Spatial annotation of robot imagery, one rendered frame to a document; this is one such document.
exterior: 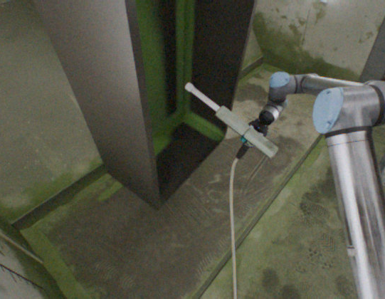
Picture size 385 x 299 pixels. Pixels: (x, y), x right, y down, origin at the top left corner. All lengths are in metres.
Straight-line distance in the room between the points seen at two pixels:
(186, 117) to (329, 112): 1.18
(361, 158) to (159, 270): 1.32
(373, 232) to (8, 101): 1.95
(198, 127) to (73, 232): 1.03
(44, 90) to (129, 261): 1.20
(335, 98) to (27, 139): 1.80
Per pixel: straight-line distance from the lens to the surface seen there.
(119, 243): 1.83
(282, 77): 1.23
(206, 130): 1.64
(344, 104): 0.68
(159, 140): 1.58
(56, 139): 2.04
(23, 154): 2.03
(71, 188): 2.08
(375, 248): 0.71
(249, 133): 1.05
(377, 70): 2.74
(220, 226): 1.74
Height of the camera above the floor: 1.61
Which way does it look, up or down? 45 degrees down
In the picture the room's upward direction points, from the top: straight up
